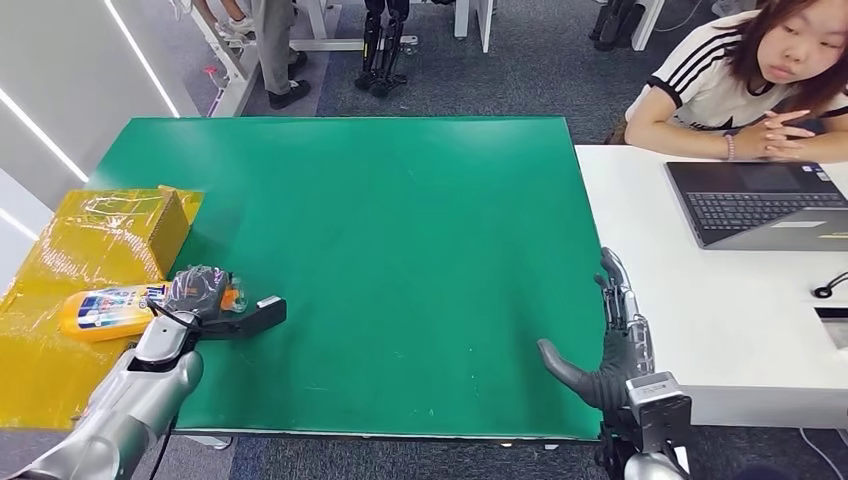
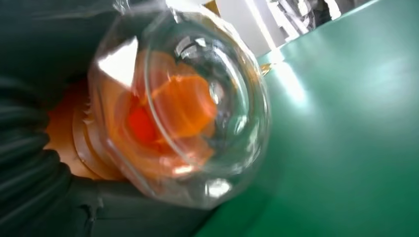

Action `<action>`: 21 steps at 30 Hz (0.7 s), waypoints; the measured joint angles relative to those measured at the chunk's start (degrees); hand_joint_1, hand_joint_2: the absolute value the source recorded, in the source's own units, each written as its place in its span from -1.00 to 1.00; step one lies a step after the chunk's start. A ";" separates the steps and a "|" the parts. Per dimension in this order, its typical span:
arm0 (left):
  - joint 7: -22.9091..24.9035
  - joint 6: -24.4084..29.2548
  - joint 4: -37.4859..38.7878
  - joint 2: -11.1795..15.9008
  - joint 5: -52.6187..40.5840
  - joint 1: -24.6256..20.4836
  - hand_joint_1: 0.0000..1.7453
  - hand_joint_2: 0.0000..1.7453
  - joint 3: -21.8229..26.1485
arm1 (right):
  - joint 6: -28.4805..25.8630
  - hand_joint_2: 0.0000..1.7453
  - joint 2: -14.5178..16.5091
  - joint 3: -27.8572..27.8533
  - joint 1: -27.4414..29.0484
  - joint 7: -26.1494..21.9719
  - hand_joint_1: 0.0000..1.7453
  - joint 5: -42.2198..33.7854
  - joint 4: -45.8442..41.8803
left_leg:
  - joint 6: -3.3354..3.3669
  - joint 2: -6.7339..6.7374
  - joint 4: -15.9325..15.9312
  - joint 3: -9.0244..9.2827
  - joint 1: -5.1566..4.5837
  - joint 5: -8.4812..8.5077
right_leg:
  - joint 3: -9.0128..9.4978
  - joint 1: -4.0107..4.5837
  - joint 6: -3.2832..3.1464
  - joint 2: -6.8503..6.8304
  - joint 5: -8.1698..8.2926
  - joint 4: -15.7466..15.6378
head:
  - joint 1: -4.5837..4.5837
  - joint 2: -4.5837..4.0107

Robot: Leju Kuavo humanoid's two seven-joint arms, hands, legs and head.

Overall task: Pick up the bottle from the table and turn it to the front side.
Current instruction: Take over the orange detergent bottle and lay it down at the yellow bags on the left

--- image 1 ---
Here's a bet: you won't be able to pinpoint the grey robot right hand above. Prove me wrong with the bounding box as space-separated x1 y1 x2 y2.
537 246 656 412

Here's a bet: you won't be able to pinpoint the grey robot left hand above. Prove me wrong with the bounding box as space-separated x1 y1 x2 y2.
162 264 233 319

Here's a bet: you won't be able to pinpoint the orange detergent bottle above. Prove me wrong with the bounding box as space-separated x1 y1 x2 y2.
58 278 250 344

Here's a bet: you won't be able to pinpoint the white desk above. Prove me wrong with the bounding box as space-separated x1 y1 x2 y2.
574 144 848 431

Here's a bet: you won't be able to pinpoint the yellow tape-wrapped cardboard box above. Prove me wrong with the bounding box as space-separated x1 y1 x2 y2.
0 186 205 432

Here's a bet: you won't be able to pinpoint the green table mat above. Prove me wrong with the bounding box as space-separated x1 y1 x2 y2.
86 116 605 442

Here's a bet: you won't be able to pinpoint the dark grey laptop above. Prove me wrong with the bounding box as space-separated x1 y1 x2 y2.
664 160 848 252

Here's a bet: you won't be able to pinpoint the person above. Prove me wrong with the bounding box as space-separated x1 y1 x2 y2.
251 0 313 111
606 0 848 165
192 0 256 42

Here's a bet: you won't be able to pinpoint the black robot legs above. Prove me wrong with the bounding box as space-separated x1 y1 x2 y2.
354 0 411 99

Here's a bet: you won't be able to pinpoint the black chair base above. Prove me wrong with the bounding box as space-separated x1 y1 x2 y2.
591 0 647 53

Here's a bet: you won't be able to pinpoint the white table leg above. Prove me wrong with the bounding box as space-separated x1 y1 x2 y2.
630 0 667 53
453 0 497 54

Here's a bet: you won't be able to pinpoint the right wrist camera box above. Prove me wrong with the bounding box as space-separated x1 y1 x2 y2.
624 370 692 455

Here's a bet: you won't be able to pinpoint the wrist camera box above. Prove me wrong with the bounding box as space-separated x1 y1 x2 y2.
198 295 288 341
624 370 692 455

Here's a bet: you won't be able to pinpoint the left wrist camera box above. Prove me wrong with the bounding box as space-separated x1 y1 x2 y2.
198 295 288 341

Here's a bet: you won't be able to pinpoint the white desk frame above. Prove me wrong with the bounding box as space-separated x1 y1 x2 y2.
188 0 366 119

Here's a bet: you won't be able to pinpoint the white floor cable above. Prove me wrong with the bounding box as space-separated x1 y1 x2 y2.
798 427 848 480

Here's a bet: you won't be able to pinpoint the black cable on desk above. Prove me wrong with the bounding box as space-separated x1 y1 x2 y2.
812 271 848 299

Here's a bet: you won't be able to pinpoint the grey desk cable box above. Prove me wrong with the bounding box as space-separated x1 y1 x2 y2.
814 306 848 351

